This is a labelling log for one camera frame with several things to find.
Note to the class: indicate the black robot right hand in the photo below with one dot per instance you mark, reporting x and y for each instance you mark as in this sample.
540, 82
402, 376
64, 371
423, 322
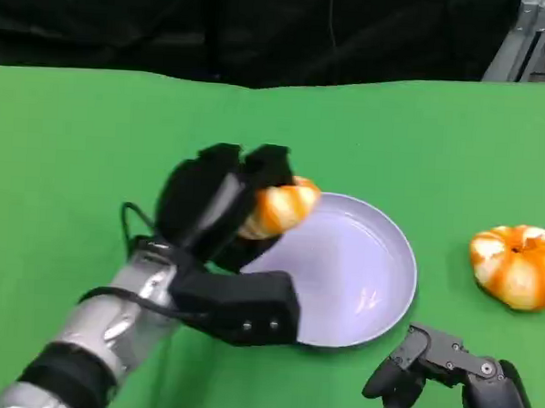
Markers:
495, 398

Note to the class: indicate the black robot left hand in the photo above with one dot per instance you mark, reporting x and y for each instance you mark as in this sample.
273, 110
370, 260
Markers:
185, 208

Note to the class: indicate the orange white toy bread roll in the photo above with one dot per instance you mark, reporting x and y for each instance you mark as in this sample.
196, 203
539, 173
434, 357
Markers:
281, 206
518, 271

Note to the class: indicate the green table cloth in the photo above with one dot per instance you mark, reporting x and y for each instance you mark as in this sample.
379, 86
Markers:
98, 135

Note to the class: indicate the lilac plate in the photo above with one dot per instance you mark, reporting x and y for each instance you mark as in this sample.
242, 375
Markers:
342, 262

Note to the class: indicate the black backdrop curtain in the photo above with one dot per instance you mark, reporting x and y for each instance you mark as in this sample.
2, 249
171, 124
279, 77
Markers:
172, 25

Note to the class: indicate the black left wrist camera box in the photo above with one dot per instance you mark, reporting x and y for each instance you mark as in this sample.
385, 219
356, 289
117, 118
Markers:
244, 303

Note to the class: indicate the grey metal frame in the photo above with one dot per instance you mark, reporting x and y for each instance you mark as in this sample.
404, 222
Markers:
523, 39

